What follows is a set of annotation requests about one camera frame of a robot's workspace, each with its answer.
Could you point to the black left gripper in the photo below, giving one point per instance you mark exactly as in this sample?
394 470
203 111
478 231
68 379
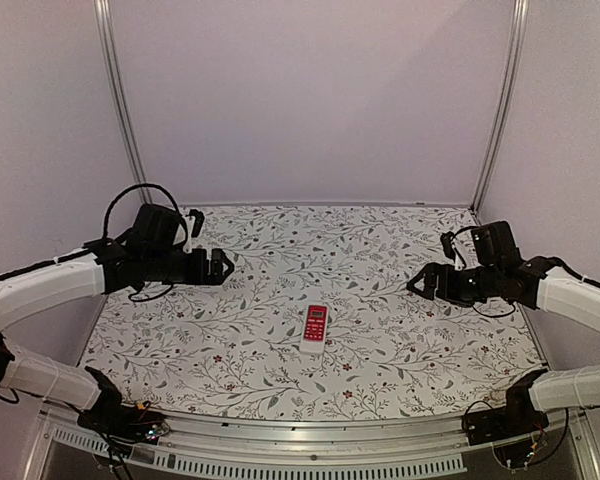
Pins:
200 275

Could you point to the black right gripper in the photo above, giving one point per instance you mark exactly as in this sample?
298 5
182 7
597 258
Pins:
441 281

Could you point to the white and red remote control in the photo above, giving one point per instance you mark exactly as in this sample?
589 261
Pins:
314 330

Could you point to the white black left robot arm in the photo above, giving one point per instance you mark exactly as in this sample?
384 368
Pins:
156 248

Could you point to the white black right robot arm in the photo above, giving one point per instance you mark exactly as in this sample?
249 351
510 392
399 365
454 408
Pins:
541 283

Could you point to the floral patterned table mat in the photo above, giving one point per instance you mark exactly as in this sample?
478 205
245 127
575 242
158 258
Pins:
233 350

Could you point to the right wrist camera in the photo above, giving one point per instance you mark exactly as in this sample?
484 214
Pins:
447 242

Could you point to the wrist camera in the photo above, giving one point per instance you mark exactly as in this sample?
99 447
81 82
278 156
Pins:
196 220
447 242

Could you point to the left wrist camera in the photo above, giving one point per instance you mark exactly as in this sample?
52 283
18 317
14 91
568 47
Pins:
196 220

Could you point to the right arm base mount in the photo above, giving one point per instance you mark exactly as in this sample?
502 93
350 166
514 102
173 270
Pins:
516 417

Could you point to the aluminium front rail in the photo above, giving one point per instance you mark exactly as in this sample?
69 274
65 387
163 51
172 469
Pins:
207 447

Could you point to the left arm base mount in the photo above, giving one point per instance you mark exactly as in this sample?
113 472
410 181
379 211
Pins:
127 423

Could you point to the left aluminium frame post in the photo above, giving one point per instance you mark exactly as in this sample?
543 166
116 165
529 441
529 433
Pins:
104 23

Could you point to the aluminium frame post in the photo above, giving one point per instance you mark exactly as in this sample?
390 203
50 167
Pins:
505 99
104 23

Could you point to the right aluminium frame post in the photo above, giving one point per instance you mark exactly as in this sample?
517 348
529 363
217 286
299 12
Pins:
505 99

